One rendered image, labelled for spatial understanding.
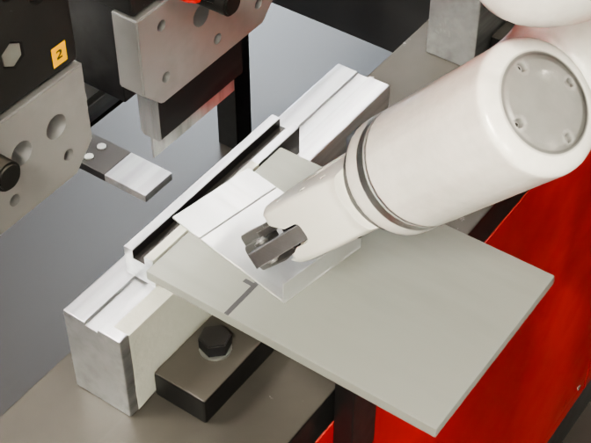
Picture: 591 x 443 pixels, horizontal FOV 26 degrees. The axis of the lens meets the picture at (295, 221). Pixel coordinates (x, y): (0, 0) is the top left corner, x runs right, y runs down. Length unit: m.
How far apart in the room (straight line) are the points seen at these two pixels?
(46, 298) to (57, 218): 0.21
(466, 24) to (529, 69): 0.64
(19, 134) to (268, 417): 0.39
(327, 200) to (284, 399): 0.27
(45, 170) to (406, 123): 0.22
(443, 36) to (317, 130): 0.28
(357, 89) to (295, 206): 0.36
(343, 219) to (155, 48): 0.17
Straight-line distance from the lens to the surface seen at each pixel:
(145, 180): 1.07
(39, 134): 0.78
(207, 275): 1.00
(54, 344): 2.29
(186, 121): 0.99
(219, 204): 1.05
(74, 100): 0.80
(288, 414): 1.07
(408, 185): 0.78
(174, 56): 0.87
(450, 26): 1.39
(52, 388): 1.10
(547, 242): 1.49
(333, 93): 1.21
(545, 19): 0.66
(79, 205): 2.53
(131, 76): 0.85
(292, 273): 0.99
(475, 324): 0.97
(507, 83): 0.72
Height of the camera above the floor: 1.73
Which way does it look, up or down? 44 degrees down
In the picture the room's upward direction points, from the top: straight up
